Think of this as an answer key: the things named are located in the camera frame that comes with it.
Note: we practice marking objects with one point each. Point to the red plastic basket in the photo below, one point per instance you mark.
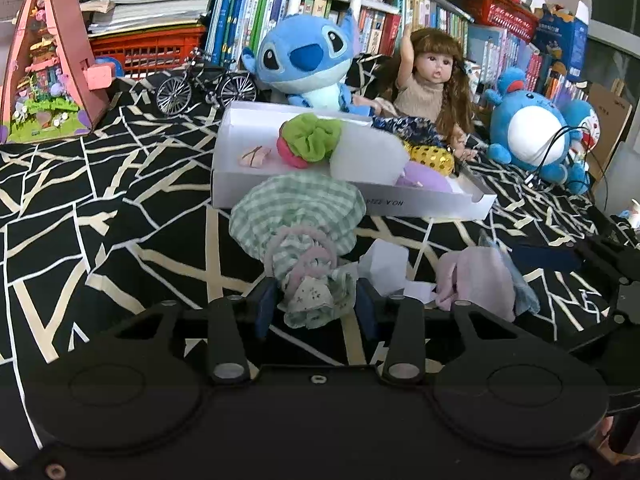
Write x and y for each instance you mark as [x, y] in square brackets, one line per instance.
[500, 7]

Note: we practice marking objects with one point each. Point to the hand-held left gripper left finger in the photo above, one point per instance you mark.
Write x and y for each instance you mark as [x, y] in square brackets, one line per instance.
[265, 305]

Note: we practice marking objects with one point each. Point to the purple cloth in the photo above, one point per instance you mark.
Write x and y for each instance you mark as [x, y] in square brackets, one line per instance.
[425, 180]

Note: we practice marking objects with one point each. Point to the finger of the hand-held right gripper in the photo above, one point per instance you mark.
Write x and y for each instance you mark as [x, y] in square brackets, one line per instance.
[545, 257]

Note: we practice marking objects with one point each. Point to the blue printed cardboard box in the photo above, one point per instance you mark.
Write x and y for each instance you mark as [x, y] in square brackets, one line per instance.
[565, 40]

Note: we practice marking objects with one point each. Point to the blue robot cat plush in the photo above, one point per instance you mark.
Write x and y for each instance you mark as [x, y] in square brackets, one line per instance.
[587, 125]

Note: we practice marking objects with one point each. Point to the round blue mouse plush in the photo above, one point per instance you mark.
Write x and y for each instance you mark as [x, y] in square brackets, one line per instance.
[530, 130]

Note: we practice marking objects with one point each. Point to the row of standing books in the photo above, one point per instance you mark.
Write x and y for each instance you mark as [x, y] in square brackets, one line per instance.
[425, 20]

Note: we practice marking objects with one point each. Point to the gold sequin bow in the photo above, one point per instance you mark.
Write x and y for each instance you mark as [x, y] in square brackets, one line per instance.
[430, 157]

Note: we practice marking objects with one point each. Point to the blue patterned fabric scrunchie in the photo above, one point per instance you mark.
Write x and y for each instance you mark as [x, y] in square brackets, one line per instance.
[410, 127]

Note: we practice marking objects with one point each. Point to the blue alien plush toy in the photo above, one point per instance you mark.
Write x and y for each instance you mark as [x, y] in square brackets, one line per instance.
[300, 60]

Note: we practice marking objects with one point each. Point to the white tissue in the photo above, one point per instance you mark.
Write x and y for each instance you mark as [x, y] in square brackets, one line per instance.
[385, 265]

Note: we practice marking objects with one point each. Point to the long-haired baby doll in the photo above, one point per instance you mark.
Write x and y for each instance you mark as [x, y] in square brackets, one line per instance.
[430, 85]

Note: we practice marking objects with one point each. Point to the black and white patterned blanket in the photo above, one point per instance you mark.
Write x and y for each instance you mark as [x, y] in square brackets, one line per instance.
[125, 210]

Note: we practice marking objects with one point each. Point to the brown cardboard box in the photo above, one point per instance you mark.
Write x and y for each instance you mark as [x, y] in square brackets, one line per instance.
[607, 120]

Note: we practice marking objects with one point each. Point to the blue round toy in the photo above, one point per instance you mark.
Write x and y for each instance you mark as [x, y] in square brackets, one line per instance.
[112, 66]

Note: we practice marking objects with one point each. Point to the pink hair clip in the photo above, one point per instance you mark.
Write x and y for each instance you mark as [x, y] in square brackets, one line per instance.
[252, 157]

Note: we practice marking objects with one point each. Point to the white scrunchie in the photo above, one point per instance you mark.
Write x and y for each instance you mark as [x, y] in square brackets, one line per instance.
[367, 155]

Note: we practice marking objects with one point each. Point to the green gingham cloth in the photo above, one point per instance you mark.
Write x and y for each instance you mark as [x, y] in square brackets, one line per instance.
[300, 210]

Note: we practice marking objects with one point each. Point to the pink scrunchie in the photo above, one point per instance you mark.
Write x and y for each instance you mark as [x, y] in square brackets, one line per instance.
[290, 156]

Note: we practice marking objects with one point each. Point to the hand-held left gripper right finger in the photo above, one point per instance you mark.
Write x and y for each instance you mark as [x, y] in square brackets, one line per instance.
[367, 310]

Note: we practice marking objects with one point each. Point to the white cardboard box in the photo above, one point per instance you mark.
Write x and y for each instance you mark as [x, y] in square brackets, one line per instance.
[240, 180]

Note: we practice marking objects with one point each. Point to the black model bicycle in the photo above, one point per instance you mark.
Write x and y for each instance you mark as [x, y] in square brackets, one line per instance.
[205, 85]

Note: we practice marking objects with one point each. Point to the green scrunchie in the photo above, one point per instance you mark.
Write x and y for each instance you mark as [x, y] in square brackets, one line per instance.
[312, 137]

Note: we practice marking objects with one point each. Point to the red plastic crate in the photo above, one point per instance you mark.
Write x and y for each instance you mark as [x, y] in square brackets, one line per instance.
[145, 50]

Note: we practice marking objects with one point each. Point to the pale pink cloth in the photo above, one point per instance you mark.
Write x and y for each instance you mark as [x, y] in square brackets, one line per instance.
[475, 280]

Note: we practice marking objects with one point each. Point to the light blue face mask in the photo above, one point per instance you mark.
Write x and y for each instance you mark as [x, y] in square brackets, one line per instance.
[525, 290]

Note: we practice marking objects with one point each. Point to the pink triangular miniature house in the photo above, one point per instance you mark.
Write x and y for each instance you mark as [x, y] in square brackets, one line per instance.
[45, 70]

